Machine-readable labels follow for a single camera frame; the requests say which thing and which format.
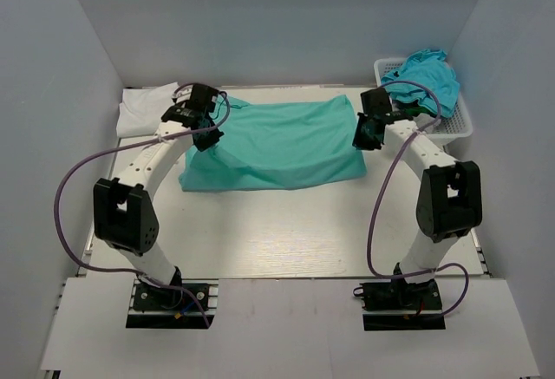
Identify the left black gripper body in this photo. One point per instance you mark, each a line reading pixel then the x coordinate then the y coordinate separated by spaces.
pixel 212 125

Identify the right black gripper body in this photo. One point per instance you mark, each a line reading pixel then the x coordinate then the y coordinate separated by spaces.
pixel 362 140

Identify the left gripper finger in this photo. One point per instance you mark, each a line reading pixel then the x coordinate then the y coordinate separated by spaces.
pixel 204 141
pixel 216 134

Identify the green t shirt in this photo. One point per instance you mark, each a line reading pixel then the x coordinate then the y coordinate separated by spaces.
pixel 278 146

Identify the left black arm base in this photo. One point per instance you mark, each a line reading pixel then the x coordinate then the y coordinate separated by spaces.
pixel 152 308

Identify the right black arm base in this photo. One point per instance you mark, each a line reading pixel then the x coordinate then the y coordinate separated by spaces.
pixel 395 305

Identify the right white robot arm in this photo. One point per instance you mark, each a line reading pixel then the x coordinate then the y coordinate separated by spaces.
pixel 449 203

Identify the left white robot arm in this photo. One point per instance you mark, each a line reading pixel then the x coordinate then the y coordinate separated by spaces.
pixel 124 215

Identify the dark clothes in basket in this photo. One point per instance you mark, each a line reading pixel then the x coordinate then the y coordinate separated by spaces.
pixel 415 110

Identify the folded white t shirt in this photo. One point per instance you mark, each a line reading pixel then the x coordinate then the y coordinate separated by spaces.
pixel 141 109

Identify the blue t shirt in basket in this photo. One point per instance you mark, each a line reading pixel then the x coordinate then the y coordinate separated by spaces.
pixel 427 67

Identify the white plastic basket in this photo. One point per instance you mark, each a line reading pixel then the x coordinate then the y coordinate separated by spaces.
pixel 448 130

